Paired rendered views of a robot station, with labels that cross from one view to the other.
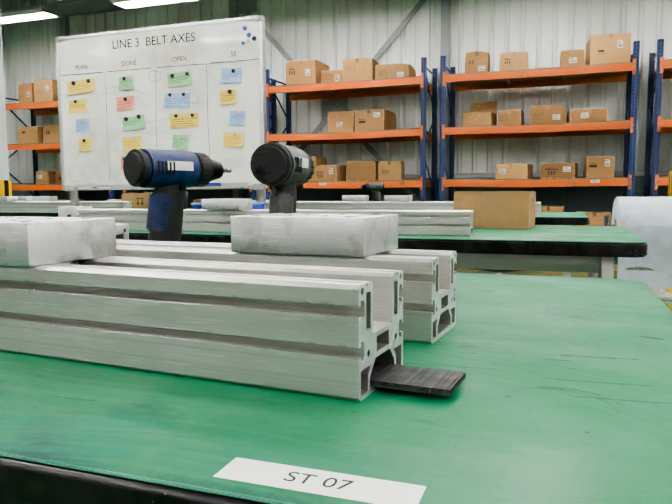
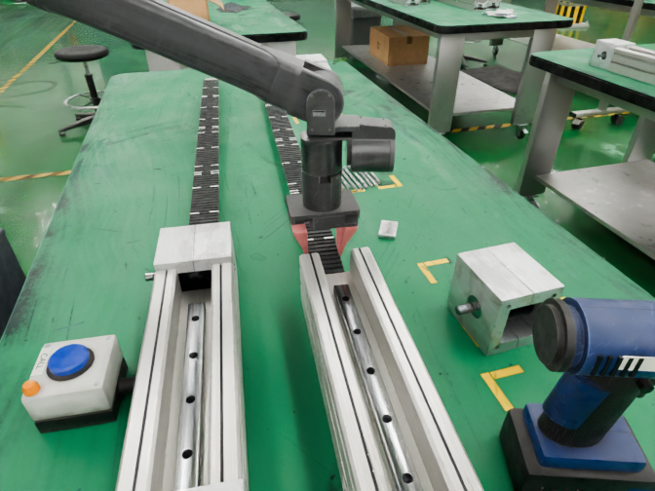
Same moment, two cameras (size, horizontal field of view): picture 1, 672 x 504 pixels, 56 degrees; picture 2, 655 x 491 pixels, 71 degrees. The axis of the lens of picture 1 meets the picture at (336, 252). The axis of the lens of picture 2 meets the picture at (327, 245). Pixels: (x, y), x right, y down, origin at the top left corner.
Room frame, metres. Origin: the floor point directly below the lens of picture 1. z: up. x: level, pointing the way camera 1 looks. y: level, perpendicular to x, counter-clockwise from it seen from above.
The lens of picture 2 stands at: (0.69, 0.20, 1.23)
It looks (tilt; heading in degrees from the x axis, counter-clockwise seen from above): 35 degrees down; 55
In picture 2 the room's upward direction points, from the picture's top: straight up
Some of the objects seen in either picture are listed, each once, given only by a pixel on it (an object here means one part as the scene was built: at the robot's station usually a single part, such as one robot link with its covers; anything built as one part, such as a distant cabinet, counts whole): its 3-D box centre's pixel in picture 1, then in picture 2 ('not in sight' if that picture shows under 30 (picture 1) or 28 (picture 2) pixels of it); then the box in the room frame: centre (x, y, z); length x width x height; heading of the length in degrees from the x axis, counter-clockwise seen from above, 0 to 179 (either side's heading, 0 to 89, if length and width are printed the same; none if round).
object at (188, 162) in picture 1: (186, 217); (635, 403); (1.05, 0.25, 0.89); 0.20 x 0.08 x 0.22; 141
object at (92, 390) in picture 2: not in sight; (87, 379); (0.66, 0.63, 0.81); 0.10 x 0.08 x 0.06; 156
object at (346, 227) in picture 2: not in sight; (330, 231); (1.03, 0.68, 0.85); 0.07 x 0.07 x 0.09; 65
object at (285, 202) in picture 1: (290, 219); not in sight; (0.96, 0.07, 0.89); 0.20 x 0.08 x 0.22; 167
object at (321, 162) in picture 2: not in sight; (326, 151); (1.02, 0.68, 0.98); 0.07 x 0.06 x 0.07; 144
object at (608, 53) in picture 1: (534, 148); not in sight; (9.96, -3.08, 1.59); 2.83 x 0.98 x 3.17; 70
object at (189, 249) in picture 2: not in sight; (191, 269); (0.83, 0.74, 0.83); 0.12 x 0.09 x 0.10; 156
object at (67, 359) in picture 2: not in sight; (69, 361); (0.65, 0.64, 0.84); 0.04 x 0.04 x 0.02
